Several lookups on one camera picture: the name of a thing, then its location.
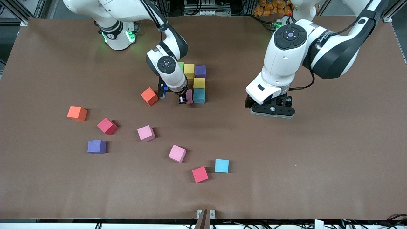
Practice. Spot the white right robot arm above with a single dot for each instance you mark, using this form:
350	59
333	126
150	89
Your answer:
175	79

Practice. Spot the white paper tag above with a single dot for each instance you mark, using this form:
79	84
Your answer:
319	225

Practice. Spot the purple foam cube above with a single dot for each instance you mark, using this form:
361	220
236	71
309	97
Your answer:
96	146
200	71

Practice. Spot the small metal bracket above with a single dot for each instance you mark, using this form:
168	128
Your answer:
212	213

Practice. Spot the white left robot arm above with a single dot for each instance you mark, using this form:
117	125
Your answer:
286	63

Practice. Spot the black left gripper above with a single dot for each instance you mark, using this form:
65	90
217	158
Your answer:
281	101

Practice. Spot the green foam cube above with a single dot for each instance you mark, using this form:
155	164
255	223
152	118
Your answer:
181	65

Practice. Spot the aluminium frame post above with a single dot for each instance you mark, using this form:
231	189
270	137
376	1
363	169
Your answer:
203	221

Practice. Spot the yellow foam cube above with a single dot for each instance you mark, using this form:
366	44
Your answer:
199	82
189	70

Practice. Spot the crimson foam cube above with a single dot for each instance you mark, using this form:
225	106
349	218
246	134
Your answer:
106	126

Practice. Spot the pink foam cube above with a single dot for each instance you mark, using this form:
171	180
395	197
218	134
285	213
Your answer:
146	133
176	153
190	95

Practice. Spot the teal blue foam cube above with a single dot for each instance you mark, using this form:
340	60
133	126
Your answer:
199	96

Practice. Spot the orange fruit net bag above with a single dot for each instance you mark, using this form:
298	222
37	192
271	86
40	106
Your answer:
270	8

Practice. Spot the aluminium frame profile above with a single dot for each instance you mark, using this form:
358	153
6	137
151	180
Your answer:
24	11
388	18

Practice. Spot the red foam cube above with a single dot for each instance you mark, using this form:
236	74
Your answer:
200	174

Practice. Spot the orange foam cube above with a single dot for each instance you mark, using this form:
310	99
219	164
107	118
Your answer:
76	113
149	96

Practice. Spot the metal equipment rack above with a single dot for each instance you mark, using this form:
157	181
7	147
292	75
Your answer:
203	12

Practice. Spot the brown table cover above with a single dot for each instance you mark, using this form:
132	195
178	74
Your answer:
318	159

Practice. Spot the light blue foam cube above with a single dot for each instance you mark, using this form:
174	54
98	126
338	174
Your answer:
221	165

